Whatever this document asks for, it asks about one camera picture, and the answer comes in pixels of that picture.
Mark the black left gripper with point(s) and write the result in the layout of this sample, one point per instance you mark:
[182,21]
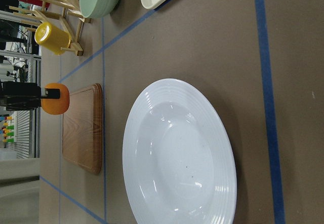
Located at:
[20,96]

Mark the orange fruit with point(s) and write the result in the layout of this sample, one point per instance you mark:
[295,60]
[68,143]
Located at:
[57,106]

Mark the yellow mug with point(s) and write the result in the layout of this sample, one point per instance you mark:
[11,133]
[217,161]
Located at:
[52,38]

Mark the wooden cutting board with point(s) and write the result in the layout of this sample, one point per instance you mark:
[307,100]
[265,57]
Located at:
[83,129]

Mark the wooden dish rack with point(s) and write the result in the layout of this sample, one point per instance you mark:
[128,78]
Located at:
[65,14]

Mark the white ribbed plate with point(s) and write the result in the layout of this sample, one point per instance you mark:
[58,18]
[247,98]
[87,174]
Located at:
[178,162]

